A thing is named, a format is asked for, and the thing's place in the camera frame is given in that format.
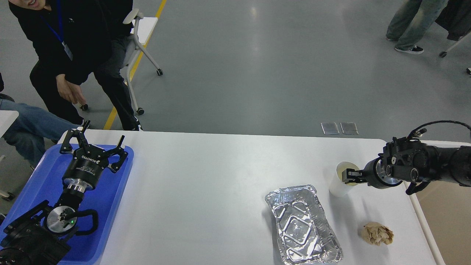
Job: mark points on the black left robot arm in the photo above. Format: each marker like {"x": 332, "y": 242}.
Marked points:
{"x": 65, "y": 212}

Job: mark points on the left floor plate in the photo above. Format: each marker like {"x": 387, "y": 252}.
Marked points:
{"x": 330, "y": 128}

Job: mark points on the person in grey trousers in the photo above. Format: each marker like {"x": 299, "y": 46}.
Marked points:
{"x": 410, "y": 23}

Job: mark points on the white paper cup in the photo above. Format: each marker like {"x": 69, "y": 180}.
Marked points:
{"x": 337, "y": 187}

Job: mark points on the beige plastic bin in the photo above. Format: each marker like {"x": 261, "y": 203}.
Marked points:
{"x": 443, "y": 209}

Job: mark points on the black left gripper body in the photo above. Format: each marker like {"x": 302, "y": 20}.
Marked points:
{"x": 86, "y": 166}

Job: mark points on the chair with dark jacket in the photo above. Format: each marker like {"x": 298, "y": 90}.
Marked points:
{"x": 456, "y": 19}

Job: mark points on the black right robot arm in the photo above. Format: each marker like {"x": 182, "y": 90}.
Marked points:
{"x": 408, "y": 159}

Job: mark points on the crumpled brown paper ball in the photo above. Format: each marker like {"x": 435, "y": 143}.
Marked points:
{"x": 375, "y": 233}

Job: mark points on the aluminium foil tray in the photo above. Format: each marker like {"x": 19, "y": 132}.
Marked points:
{"x": 304, "y": 235}

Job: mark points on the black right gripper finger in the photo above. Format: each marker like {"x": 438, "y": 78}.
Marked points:
{"x": 354, "y": 180}
{"x": 352, "y": 172}

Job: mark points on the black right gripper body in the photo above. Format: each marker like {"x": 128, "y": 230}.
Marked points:
{"x": 375, "y": 175}

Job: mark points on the white side table corner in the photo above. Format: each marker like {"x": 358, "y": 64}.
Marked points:
{"x": 7, "y": 118}

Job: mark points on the white office chair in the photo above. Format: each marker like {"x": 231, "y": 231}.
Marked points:
{"x": 142, "y": 29}

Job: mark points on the person in black clothes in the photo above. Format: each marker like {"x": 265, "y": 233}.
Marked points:
{"x": 72, "y": 39}

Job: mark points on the right floor plate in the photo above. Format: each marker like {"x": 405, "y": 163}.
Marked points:
{"x": 349, "y": 128}

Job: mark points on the floor plate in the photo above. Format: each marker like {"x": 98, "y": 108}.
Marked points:
{"x": 330, "y": 128}
{"x": 349, "y": 128}

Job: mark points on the person in blue jeans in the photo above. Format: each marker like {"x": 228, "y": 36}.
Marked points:
{"x": 31, "y": 127}

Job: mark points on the blue plastic tray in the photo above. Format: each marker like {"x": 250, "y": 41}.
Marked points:
{"x": 46, "y": 184}

